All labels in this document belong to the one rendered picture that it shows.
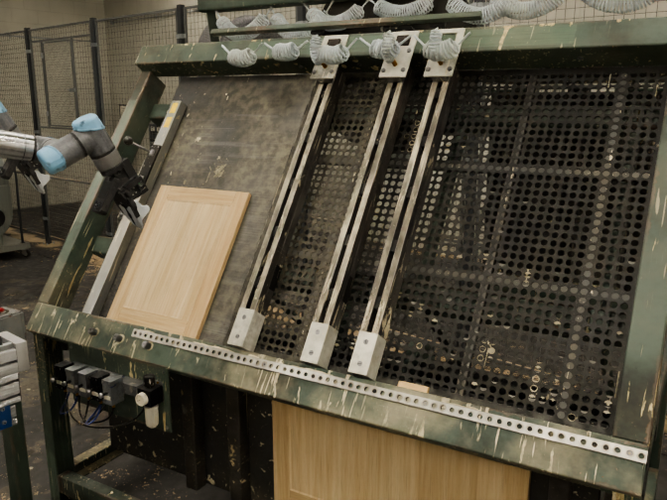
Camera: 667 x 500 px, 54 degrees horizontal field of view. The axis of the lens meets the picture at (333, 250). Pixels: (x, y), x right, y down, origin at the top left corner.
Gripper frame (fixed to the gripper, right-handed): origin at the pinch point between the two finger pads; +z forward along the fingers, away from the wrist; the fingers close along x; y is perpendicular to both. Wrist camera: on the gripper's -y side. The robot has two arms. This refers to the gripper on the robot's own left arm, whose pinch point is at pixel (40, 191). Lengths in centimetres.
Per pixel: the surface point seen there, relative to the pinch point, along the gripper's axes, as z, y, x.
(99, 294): 39.2, -8.3, -17.0
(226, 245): 33, 25, -61
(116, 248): 30.2, 7.9, -13.7
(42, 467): 123, -57, 45
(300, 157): 15, 58, -77
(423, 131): 13, 75, -119
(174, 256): 34, 15, -40
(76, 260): 34.3, -0.4, 8.6
